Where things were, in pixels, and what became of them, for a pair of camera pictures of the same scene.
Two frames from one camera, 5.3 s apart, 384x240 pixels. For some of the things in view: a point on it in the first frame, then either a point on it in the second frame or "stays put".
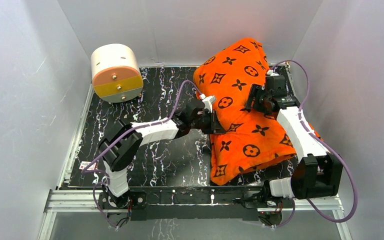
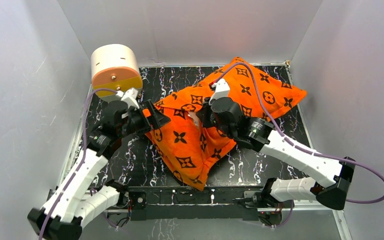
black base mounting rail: (194, 202) stays put
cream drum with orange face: (116, 76) stays put
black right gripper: (255, 93) -> (202, 113)
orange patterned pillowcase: (248, 140) -> (192, 151)
